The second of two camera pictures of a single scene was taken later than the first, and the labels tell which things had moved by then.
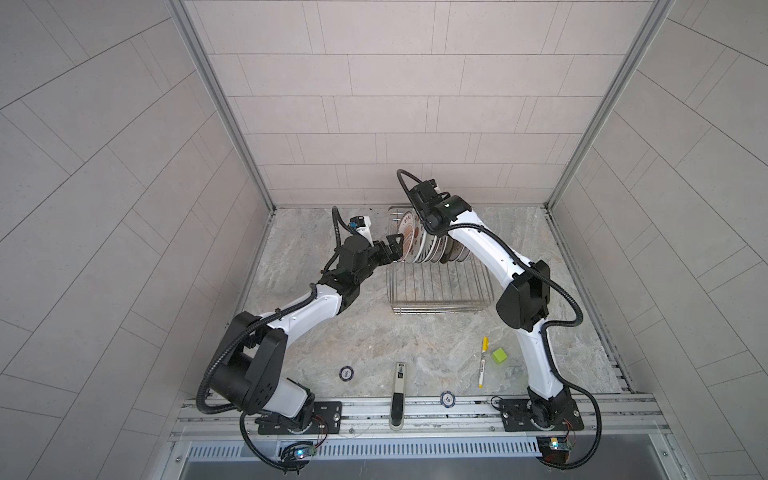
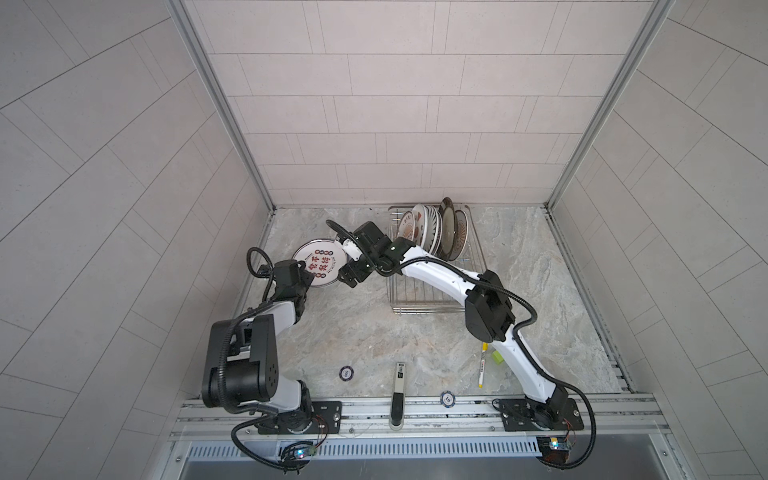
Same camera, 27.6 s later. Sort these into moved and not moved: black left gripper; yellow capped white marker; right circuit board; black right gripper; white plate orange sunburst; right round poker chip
Moved: black right gripper; black left gripper
Not moved: right round poker chip; right circuit board; white plate orange sunburst; yellow capped white marker
